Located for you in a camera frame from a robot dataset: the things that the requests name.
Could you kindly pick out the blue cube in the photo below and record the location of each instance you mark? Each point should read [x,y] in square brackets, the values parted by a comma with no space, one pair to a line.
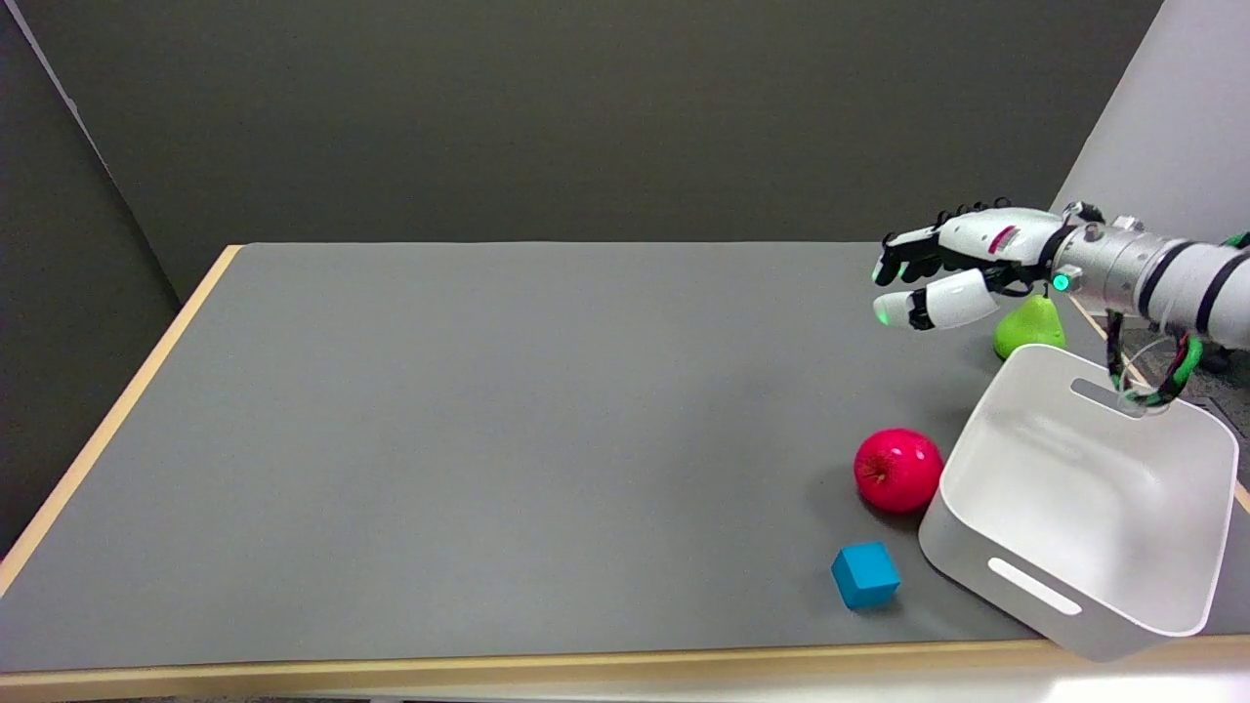
[864,576]

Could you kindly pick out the grey table mat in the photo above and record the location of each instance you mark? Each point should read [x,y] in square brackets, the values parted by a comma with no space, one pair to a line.
[391,439]

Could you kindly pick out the red apple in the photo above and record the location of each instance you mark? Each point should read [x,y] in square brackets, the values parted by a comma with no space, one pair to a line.
[896,471]

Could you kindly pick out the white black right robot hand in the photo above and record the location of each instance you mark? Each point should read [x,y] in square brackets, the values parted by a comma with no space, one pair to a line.
[986,239]

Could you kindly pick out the black chair base leg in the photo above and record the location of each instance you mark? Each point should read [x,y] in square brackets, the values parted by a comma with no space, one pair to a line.
[1216,363]

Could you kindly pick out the green pear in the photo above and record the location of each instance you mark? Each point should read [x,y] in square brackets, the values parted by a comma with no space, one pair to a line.
[1025,332]

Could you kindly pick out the white plastic bin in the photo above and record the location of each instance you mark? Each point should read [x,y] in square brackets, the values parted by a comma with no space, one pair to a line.
[1074,488]

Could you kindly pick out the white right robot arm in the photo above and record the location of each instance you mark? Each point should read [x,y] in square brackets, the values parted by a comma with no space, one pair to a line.
[1172,278]

